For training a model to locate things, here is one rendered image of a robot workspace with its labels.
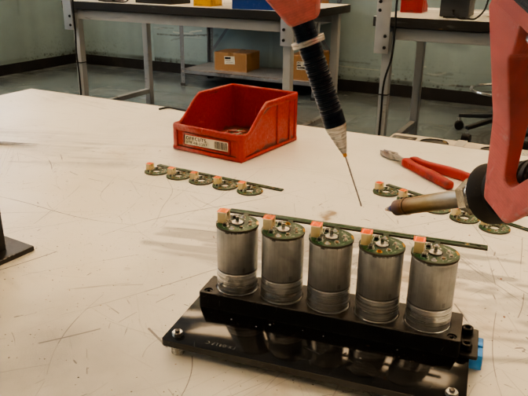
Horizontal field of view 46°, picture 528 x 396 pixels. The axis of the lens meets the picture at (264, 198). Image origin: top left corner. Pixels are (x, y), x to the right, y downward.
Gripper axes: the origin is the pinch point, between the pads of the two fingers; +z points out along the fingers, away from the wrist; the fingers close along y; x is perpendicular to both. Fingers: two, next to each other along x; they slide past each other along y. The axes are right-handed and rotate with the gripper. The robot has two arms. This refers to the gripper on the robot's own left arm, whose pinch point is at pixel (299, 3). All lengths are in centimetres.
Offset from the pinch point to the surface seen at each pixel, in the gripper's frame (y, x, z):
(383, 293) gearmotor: -0.3, 0.7, 15.5
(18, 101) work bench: 58, 51, 1
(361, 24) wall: 464, 3, 50
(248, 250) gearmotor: 1.7, 7.4, 11.8
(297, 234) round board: 1.6, 4.4, 11.6
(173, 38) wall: 524, 165, 11
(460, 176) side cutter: 30.7, -6.9, 22.5
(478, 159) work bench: 39.0, -9.9, 24.3
